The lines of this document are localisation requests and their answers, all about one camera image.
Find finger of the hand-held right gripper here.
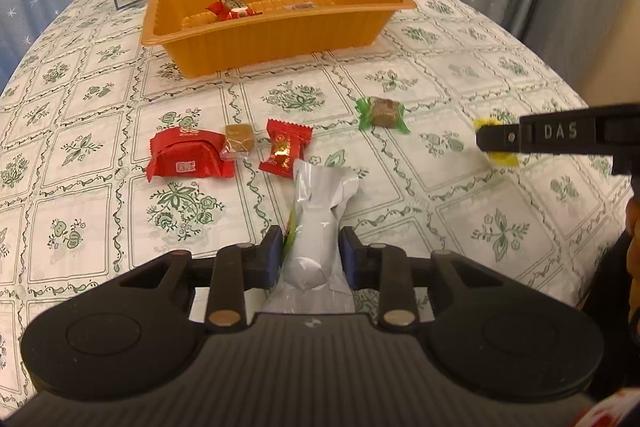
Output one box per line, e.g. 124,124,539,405
475,121,523,154

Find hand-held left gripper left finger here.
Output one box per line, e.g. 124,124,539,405
117,225,285,333

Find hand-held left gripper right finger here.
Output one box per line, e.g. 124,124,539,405
339,227,507,332

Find yellow candy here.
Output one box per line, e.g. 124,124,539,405
472,117,522,166

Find white snack packet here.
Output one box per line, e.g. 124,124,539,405
262,158,360,315

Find small red candy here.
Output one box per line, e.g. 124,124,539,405
258,119,314,178

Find green candy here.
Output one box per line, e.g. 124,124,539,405
355,96,412,135

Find caramel candy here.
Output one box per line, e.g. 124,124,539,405
219,123,257,159

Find large red snack packet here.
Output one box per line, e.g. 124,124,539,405
146,128,235,182

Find orange plastic tray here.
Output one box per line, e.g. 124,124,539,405
140,0,418,78

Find red white-label candy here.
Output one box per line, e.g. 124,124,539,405
206,0,262,21

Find person's right forearm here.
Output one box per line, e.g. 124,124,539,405
624,194,640,330

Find floral checked tablecloth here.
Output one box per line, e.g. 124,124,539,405
0,0,633,413

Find person's red floral clothing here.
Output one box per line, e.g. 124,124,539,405
570,389,640,427

